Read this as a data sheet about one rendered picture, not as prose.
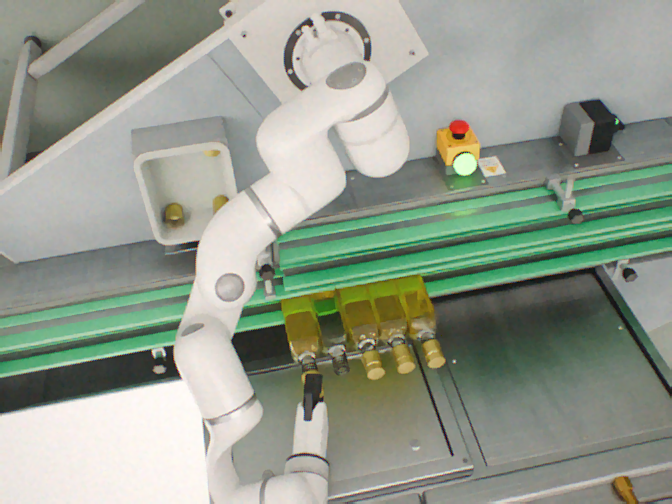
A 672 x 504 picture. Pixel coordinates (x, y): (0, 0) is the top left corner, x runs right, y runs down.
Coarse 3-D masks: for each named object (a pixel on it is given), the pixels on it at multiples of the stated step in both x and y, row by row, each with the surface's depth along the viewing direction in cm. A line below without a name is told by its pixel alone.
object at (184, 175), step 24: (216, 144) 135; (144, 168) 139; (168, 168) 145; (192, 168) 146; (216, 168) 147; (144, 192) 139; (168, 192) 149; (192, 192) 150; (216, 192) 151; (192, 216) 152; (168, 240) 148; (192, 240) 149
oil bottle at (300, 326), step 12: (288, 300) 149; (300, 300) 149; (288, 312) 147; (300, 312) 146; (288, 324) 144; (300, 324) 144; (312, 324) 144; (288, 336) 143; (300, 336) 142; (312, 336) 142; (300, 348) 141; (312, 348) 141
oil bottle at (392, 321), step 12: (372, 288) 150; (384, 288) 150; (372, 300) 148; (384, 300) 147; (396, 300) 147; (384, 312) 145; (396, 312) 145; (384, 324) 143; (396, 324) 143; (384, 336) 143
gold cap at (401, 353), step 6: (396, 348) 140; (402, 348) 140; (408, 348) 141; (396, 354) 140; (402, 354) 139; (408, 354) 139; (396, 360) 139; (402, 360) 138; (408, 360) 138; (396, 366) 139; (402, 366) 138; (408, 366) 139; (414, 366) 139; (402, 372) 139; (408, 372) 140
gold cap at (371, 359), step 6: (366, 354) 140; (372, 354) 139; (378, 354) 140; (366, 360) 139; (372, 360) 138; (378, 360) 139; (366, 366) 138; (372, 366) 137; (378, 366) 137; (366, 372) 138; (372, 372) 137; (378, 372) 138; (384, 372) 138; (372, 378) 139
